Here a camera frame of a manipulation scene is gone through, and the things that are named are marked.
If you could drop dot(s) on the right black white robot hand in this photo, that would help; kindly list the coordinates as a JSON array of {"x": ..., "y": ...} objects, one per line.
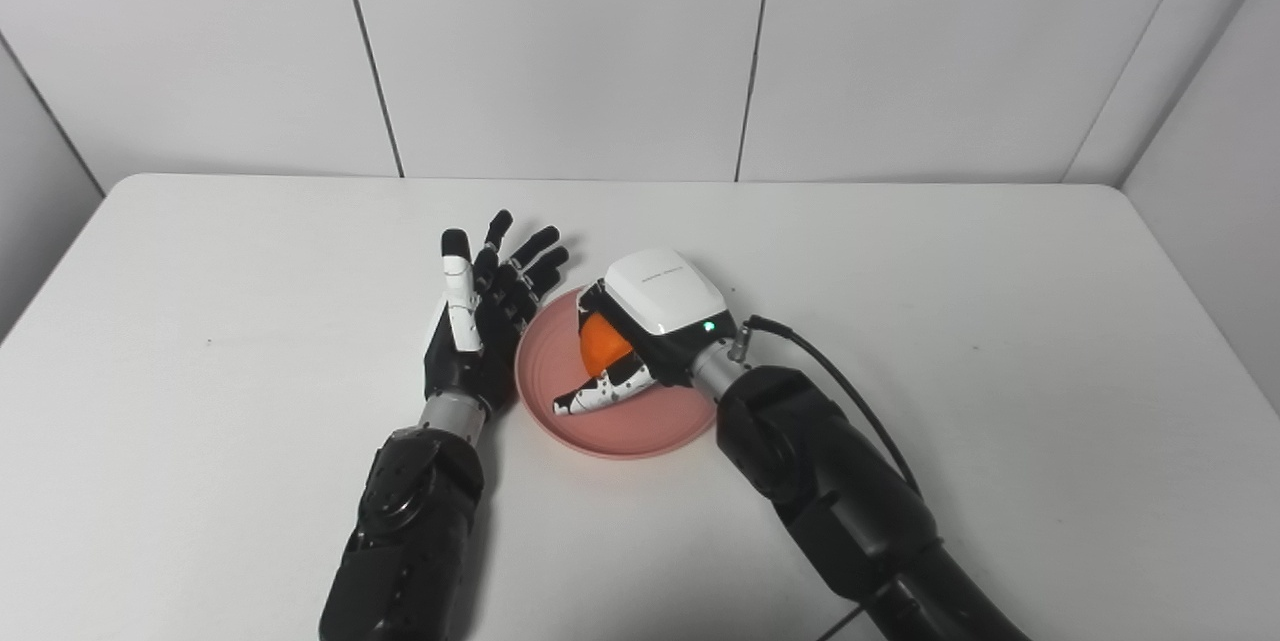
[{"x": 665, "y": 306}]

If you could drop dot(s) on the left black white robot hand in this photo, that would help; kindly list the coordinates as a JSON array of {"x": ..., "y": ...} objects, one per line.
[{"x": 470, "y": 341}]

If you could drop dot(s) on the orange fruit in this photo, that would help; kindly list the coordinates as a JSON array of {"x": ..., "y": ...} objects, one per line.
[{"x": 602, "y": 346}]

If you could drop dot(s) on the pink round plate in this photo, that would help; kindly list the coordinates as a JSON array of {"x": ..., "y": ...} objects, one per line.
[{"x": 640, "y": 421}]

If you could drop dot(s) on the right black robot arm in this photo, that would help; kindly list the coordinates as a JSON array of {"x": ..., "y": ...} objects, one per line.
[{"x": 840, "y": 501}]

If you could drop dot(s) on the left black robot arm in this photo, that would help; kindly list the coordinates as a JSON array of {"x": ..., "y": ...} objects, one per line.
[{"x": 410, "y": 521}]

